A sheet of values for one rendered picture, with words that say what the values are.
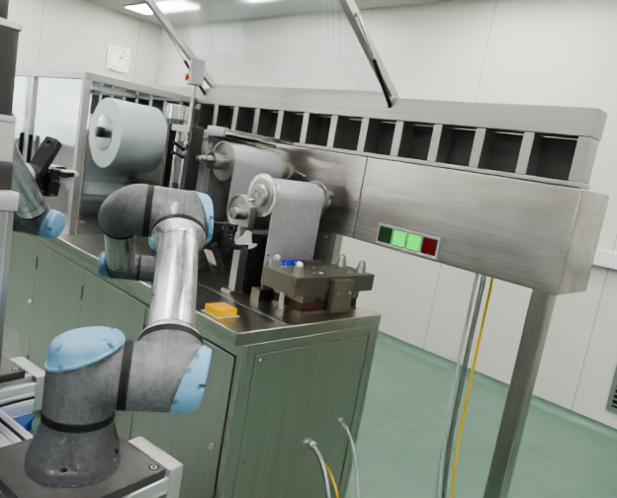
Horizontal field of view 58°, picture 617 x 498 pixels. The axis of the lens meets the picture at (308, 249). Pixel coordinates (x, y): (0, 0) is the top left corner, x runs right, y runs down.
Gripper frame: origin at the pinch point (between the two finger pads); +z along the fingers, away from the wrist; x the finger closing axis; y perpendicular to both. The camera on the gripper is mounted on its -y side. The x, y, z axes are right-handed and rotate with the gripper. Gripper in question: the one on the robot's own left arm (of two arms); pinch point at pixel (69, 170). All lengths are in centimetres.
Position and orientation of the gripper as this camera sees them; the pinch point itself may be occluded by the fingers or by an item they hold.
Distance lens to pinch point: 190.8
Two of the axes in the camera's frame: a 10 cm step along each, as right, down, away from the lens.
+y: -3.0, 9.4, 1.7
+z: 1.9, -1.2, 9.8
